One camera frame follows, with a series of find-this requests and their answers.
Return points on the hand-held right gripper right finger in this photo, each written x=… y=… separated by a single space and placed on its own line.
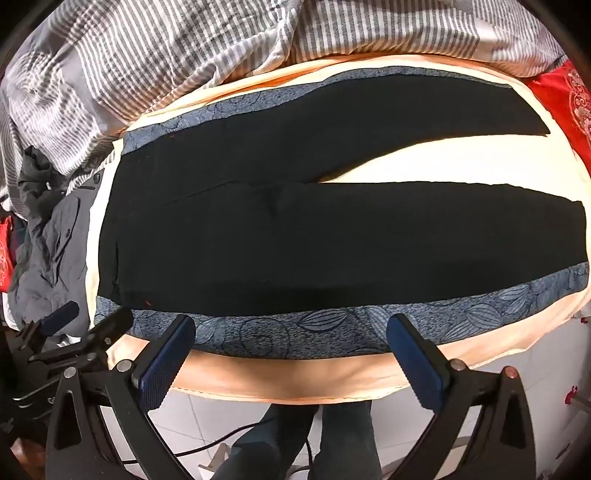
x=415 y=364

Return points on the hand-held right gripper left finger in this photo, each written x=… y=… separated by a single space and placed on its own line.
x=167 y=360

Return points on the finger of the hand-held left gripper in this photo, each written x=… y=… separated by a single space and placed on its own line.
x=59 y=317
x=113 y=323

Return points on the black pants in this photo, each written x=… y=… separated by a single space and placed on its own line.
x=323 y=221

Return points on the grey coat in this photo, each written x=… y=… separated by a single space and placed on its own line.
x=51 y=249

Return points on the red patterned cloth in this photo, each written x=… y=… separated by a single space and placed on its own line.
x=4 y=254
x=568 y=101

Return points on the person's right leg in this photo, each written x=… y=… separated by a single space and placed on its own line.
x=346 y=438

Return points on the person's leg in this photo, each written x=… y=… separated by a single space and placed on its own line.
x=272 y=443
x=346 y=438

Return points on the person's left leg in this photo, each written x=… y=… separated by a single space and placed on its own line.
x=272 y=443

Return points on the peach blanket with blue band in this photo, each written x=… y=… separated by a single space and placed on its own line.
x=369 y=157

